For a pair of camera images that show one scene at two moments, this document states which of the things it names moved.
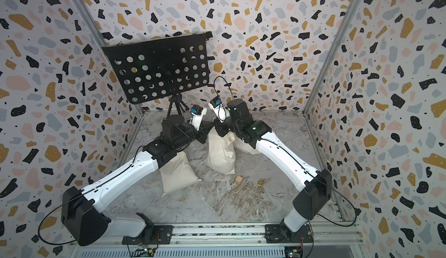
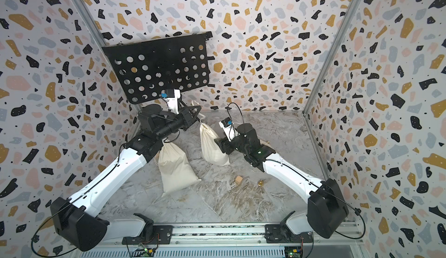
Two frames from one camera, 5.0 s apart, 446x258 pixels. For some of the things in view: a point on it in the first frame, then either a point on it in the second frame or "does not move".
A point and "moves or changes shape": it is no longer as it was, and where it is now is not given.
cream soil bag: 221,152 moves or changes shape
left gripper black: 202,132 → 187,119
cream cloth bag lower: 178,175 does not move
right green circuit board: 293,251 does not move
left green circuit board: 147,252 does not move
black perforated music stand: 158,68 does not move
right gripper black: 218,125 → 225,144
